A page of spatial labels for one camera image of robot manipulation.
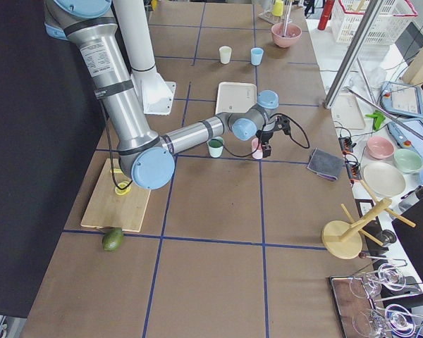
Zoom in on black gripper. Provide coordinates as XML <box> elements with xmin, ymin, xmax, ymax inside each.
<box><xmin>256</xmin><ymin>114</ymin><xmax>290</xmax><ymax>158</ymax></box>

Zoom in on pink plastic cup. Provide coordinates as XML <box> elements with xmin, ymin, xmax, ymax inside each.
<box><xmin>251</xmin><ymin>138</ymin><xmax>263</xmax><ymax>160</ymax></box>

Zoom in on cream plastic cup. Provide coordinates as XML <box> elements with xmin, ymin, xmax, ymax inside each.
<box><xmin>219</xmin><ymin>46</ymin><xmax>232</xmax><ymax>65</ymax></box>

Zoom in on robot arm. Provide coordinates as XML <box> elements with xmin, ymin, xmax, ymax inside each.
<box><xmin>44</xmin><ymin>1</ymin><xmax>281</xmax><ymax>189</ymax></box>

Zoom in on cream rabbit serving tray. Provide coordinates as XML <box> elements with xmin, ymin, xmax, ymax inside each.
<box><xmin>215</xmin><ymin>82</ymin><xmax>257</xmax><ymax>115</ymax></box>

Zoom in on spare cream tray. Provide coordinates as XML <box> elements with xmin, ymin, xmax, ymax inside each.
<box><xmin>331</xmin><ymin>93</ymin><xmax>366</xmax><ymax>130</ymax></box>

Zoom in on black tray with glasses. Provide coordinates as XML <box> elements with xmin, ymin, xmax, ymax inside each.
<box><xmin>329</xmin><ymin>263</ymin><xmax>423</xmax><ymax>337</ymax></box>

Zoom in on green plastic cup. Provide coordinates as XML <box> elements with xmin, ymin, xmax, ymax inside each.
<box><xmin>207</xmin><ymin>137</ymin><xmax>224</xmax><ymax>158</ymax></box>

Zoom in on grey folded cloth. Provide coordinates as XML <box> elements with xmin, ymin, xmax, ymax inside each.
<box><xmin>306</xmin><ymin>148</ymin><xmax>344</xmax><ymax>182</ymax></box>

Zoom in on blue plastic cup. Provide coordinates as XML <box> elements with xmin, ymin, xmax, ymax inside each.
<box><xmin>250</xmin><ymin>47</ymin><xmax>264</xmax><ymax>66</ymax></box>

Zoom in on pink bowl on side table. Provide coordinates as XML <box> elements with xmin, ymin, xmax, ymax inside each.
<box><xmin>367</xmin><ymin>136</ymin><xmax>395</xmax><ymax>160</ymax></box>

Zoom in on wooden cup tree stand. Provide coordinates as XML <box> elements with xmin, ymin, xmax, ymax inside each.
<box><xmin>321</xmin><ymin>180</ymin><xmax>416</xmax><ymax>259</ymax></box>

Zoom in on pink bowl with ice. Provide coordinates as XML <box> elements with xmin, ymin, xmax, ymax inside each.
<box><xmin>271</xmin><ymin>23</ymin><xmax>302</xmax><ymax>48</ymax></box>

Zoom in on cream plate on side table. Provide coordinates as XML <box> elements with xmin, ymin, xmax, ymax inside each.
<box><xmin>362</xmin><ymin>162</ymin><xmax>406</xmax><ymax>197</ymax></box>

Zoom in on yellow cup in background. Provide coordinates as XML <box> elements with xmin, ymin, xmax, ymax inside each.
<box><xmin>271</xmin><ymin>0</ymin><xmax>284</xmax><ymax>18</ymax></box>

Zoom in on green bowl on side table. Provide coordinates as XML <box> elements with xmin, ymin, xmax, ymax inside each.
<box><xmin>393</xmin><ymin>149</ymin><xmax>423</xmax><ymax>173</ymax></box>

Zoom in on red bottle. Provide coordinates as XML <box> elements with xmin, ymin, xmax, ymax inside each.
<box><xmin>317</xmin><ymin>0</ymin><xmax>335</xmax><ymax>30</ymax></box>

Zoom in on blue teach pendant tablet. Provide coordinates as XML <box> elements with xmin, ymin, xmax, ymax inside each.
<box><xmin>380</xmin><ymin>81</ymin><xmax>423</xmax><ymax>118</ymax></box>

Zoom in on yellow lemon slices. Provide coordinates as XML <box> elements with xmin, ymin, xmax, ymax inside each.
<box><xmin>110</xmin><ymin>168</ymin><xmax>132</xmax><ymax>196</ymax></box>

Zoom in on wooden cutting board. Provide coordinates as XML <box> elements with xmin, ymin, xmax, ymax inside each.
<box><xmin>80</xmin><ymin>159</ymin><xmax>150</xmax><ymax>232</ymax></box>

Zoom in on green avocado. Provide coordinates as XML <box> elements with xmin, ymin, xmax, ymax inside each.
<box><xmin>102</xmin><ymin>228</ymin><xmax>124</xmax><ymax>251</ymax></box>

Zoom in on white plastic basket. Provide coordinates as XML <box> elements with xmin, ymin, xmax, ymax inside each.
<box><xmin>329</xmin><ymin>0</ymin><xmax>419</xmax><ymax>46</ymax></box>

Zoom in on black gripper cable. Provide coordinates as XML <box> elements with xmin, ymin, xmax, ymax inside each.
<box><xmin>218</xmin><ymin>113</ymin><xmax>311</xmax><ymax>158</ymax></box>

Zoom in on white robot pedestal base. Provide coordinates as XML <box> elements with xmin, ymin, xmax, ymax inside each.
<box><xmin>113</xmin><ymin>0</ymin><xmax>176</xmax><ymax>115</ymax></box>

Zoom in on aluminium frame post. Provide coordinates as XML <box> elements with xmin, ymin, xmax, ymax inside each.
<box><xmin>324</xmin><ymin>1</ymin><xmax>392</xmax><ymax>108</ymax></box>

